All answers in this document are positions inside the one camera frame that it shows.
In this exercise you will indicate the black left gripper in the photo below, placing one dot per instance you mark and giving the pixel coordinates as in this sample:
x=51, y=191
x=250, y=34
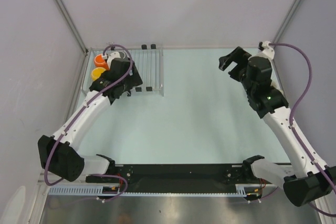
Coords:
x=134, y=80

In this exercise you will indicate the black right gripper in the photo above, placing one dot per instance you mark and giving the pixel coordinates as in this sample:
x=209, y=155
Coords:
x=239, y=56

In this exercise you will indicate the yellow mug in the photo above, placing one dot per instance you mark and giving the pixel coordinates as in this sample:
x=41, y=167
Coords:
x=96, y=73

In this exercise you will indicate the beige patterned ceramic mug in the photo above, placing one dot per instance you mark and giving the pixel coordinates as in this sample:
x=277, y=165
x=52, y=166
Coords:
x=274, y=84

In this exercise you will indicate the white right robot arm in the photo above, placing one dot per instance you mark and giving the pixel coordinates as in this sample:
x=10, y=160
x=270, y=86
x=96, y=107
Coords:
x=312, y=178

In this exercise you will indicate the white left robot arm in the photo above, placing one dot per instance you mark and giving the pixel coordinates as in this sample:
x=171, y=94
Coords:
x=59, y=153

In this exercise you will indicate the clear acrylic dish rack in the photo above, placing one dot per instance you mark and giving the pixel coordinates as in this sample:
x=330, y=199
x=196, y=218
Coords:
x=149, y=63

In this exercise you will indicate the grey mug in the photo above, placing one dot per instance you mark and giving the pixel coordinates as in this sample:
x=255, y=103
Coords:
x=120, y=55

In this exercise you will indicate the orange cup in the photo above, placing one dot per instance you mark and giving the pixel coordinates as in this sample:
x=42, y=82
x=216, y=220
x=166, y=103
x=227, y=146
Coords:
x=99, y=61

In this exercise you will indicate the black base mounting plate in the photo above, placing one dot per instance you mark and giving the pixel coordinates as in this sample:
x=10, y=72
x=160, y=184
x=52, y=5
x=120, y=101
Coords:
x=183, y=178

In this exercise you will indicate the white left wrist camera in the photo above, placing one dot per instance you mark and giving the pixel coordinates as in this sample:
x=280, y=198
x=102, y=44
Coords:
x=109, y=57

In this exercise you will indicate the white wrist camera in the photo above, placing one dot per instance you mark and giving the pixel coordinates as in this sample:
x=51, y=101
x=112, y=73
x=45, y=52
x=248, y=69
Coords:
x=266, y=50
x=109, y=57

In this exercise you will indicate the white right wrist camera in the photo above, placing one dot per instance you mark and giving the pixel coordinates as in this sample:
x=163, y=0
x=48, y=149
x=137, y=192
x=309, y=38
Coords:
x=266, y=50

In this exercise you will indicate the slotted cable duct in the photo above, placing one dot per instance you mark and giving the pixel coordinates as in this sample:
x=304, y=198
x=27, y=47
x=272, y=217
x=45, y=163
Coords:
x=81, y=190

